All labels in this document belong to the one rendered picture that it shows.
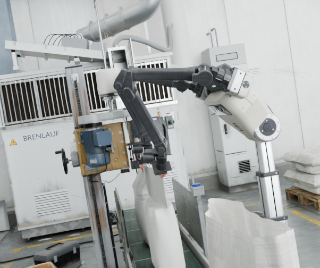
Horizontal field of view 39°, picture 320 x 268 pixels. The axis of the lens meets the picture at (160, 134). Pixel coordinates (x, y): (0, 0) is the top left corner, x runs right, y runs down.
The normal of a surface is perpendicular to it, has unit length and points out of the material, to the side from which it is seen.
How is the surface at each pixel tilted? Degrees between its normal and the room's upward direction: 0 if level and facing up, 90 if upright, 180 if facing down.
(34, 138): 90
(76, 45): 88
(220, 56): 90
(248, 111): 115
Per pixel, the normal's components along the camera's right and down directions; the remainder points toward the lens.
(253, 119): 0.53, 0.39
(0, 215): 0.10, -0.21
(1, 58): 0.14, 0.03
